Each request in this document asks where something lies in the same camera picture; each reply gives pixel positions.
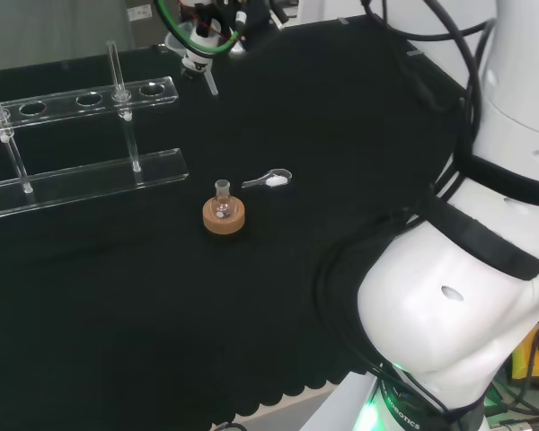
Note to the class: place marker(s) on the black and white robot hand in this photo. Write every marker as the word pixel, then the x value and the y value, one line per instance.
pixel 201 45

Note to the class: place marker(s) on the clear glass funnel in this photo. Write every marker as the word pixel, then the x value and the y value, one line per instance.
pixel 172 45

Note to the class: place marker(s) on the clear round-bottom flask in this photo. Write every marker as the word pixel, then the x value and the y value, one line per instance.
pixel 222 204

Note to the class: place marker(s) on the clear funnel stand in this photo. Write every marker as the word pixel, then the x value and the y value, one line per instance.
pixel 94 176

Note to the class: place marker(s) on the grey box with label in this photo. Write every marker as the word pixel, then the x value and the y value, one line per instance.
pixel 144 27

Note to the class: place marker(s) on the black bench cloth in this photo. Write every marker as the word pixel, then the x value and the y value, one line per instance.
pixel 161 314

